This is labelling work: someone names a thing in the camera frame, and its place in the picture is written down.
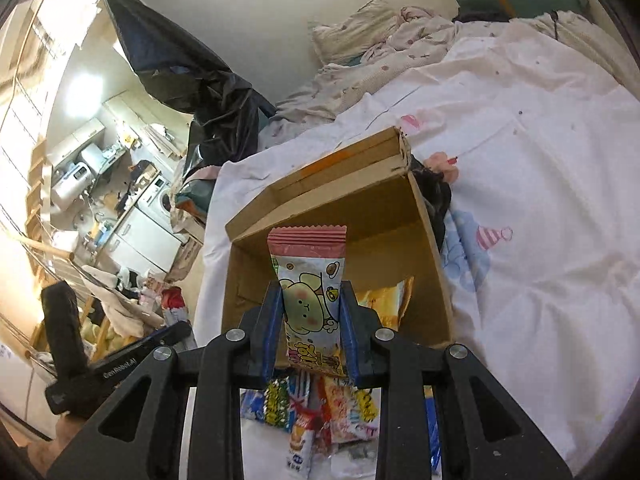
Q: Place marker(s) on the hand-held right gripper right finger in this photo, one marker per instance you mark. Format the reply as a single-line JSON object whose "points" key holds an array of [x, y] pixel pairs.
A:
{"points": [[348, 340]]}

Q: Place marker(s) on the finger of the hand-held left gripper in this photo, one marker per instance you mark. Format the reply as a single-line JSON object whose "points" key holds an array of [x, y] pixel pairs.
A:
{"points": [[167, 339]]}

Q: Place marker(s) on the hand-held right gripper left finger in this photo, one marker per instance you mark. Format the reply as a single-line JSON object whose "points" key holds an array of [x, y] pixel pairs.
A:
{"points": [[272, 330]]}

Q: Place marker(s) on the pink cartoon snack packet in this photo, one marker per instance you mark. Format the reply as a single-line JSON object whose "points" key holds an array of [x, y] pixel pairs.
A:
{"points": [[307, 270]]}

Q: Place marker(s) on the pile of colourful snack packets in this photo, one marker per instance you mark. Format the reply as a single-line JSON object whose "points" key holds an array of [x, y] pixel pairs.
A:
{"points": [[305, 410]]}

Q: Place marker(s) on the yellow snack packet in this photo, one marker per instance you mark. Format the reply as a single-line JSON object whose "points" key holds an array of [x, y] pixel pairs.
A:
{"points": [[387, 302]]}

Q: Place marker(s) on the white hanging garment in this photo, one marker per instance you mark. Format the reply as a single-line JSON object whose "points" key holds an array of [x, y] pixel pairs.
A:
{"points": [[117, 300]]}

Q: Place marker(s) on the small open cardboard box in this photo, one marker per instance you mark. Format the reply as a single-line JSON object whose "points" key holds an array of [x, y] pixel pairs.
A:
{"points": [[187, 255]]}

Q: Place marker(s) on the white cabinet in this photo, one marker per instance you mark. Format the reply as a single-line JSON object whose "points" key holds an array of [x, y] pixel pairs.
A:
{"points": [[145, 242]]}

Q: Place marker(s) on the white washing machine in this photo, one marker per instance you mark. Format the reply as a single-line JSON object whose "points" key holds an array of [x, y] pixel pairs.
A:
{"points": [[162, 200]]}

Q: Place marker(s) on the silver kitchen appliance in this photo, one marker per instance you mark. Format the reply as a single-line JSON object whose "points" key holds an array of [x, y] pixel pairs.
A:
{"points": [[70, 185]]}

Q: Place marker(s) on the dark grey cloth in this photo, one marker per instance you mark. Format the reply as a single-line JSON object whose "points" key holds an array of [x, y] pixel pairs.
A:
{"points": [[432, 200]]}

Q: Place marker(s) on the white printed bed sheet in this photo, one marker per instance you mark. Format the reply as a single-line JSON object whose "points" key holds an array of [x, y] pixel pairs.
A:
{"points": [[525, 210]]}

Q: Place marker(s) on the black plastic sheet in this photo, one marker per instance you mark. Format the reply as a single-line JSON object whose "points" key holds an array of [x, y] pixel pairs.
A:
{"points": [[200, 80]]}

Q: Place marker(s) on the floral crumpled blanket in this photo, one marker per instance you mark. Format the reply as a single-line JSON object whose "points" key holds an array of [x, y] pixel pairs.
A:
{"points": [[380, 65]]}

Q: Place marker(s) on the cream pillow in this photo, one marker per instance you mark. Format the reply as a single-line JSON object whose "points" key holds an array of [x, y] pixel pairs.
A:
{"points": [[350, 30]]}

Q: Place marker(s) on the teal pillow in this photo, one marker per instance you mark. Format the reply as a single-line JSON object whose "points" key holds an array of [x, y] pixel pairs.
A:
{"points": [[520, 2]]}

